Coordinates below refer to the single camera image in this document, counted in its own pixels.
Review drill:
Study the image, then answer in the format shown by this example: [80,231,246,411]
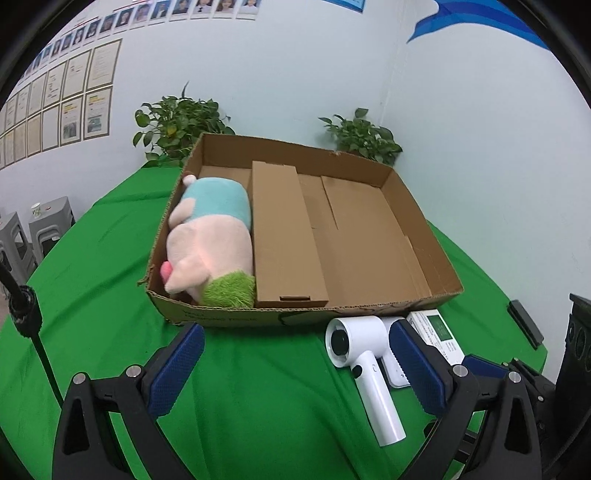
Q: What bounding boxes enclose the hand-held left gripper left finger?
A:
[53,322,206,480]

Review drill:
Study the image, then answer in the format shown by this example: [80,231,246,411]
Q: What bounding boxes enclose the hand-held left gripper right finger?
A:
[388,318,544,480]

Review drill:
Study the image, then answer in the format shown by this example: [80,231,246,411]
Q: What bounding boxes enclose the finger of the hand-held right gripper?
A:
[463,354,555,398]

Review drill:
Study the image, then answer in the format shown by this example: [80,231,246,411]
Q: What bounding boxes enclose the white rectangular device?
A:
[380,316,416,389]

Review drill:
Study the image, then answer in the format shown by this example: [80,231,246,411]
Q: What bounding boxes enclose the white box with green label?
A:
[406,310,465,366]

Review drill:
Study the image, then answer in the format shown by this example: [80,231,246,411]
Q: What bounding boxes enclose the white hair dryer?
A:
[325,316,407,448]

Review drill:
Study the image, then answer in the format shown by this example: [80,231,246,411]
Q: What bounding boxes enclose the large cardboard box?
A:
[137,133,464,328]

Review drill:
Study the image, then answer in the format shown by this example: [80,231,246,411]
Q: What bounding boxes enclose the black rectangular device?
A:
[508,299,546,350]

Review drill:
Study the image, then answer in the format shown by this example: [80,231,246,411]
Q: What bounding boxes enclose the pink and teal plush toy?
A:
[160,174,257,309]

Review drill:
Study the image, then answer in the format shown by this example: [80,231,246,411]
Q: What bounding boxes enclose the black tripod stand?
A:
[0,262,64,408]

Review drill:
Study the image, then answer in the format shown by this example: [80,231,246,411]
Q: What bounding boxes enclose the flat closed cardboard carton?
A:
[252,161,330,309]

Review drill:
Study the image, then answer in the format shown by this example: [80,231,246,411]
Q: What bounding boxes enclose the small potted green plant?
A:
[318,108,403,168]

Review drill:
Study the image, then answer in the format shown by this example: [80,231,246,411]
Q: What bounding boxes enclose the large potted green plant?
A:
[133,82,234,168]

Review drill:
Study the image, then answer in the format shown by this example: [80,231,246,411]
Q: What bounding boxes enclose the group of framed wall certificates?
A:
[0,38,123,169]

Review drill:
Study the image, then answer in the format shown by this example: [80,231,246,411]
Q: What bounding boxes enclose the blue wall decal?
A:
[406,0,551,52]

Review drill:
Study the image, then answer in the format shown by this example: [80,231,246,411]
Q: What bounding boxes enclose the row of wall portrait photos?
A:
[21,0,262,77]

